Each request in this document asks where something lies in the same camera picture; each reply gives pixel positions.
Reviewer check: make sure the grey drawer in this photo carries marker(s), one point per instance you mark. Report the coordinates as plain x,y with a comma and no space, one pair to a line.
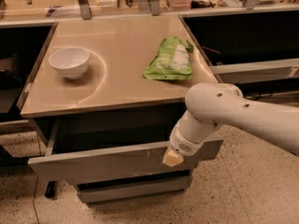
93,154
135,190

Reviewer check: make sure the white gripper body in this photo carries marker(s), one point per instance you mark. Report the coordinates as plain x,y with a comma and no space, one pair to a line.
182,143

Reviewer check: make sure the white bowl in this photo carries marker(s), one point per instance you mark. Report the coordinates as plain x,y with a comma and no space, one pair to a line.
70,62

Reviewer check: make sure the grey metal rail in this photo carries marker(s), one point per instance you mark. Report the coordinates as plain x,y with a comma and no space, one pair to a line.
241,73

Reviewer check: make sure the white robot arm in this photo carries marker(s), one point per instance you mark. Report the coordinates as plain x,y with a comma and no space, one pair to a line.
212,105

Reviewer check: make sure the grey top drawer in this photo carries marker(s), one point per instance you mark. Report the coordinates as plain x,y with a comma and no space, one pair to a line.
93,154

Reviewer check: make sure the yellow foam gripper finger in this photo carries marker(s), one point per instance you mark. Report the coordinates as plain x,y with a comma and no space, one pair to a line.
172,158

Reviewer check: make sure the grey drawer cabinet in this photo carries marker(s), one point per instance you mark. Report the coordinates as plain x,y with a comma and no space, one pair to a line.
112,93

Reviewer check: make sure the grey bottom drawer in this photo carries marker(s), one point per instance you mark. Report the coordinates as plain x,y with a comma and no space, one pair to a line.
135,190

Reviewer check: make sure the green snack bag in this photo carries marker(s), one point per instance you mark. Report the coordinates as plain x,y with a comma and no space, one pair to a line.
173,61

